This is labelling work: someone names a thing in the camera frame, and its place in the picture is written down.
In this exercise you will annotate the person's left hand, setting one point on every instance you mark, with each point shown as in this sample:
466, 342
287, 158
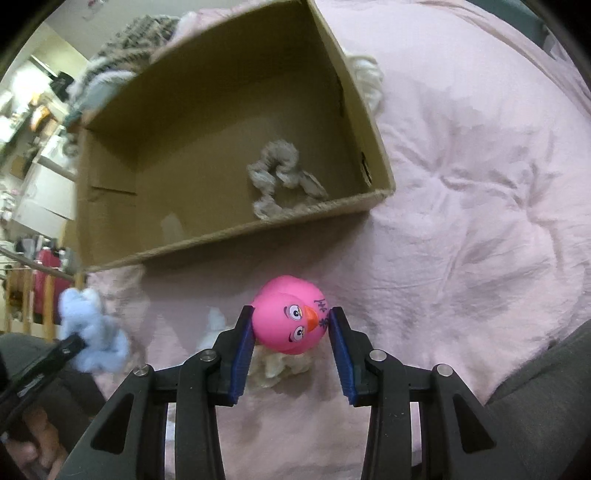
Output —
32, 438

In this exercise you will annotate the pink quilted blanket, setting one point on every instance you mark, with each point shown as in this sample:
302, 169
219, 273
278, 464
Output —
438, 207

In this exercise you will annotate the grey trouser leg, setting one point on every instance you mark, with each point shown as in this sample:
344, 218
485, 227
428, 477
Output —
540, 410

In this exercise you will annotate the grey knitted blanket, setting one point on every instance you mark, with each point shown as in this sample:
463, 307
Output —
120, 50

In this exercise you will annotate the white fluffy scrunchie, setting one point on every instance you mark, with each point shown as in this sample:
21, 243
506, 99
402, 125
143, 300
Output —
369, 78

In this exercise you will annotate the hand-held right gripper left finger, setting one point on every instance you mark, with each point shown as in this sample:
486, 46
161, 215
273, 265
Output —
242, 357

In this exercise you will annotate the grey fluffy scrunchie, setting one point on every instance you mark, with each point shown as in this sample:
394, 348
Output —
281, 177

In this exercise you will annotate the pink rubber duck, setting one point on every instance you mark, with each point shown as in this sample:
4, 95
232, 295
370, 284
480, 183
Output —
289, 315

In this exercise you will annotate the light blue fluffy scrunchie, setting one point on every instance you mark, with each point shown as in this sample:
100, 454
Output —
92, 330

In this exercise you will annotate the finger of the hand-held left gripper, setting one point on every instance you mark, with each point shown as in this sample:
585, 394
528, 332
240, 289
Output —
51, 360

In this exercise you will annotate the cream fluffy scrunchie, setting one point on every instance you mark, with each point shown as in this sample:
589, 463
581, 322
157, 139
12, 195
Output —
277, 367

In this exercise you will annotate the magenta suitcase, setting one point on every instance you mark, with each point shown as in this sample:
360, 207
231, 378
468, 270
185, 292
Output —
46, 270

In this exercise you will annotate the wooden rail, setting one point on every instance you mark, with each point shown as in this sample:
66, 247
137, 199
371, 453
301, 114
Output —
27, 295

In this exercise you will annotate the white cabinet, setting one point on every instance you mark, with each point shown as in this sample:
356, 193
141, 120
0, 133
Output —
44, 194

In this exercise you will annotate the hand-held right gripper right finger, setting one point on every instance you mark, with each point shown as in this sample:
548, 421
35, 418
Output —
342, 360

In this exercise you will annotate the cardboard box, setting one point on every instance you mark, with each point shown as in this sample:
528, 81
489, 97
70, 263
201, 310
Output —
221, 138

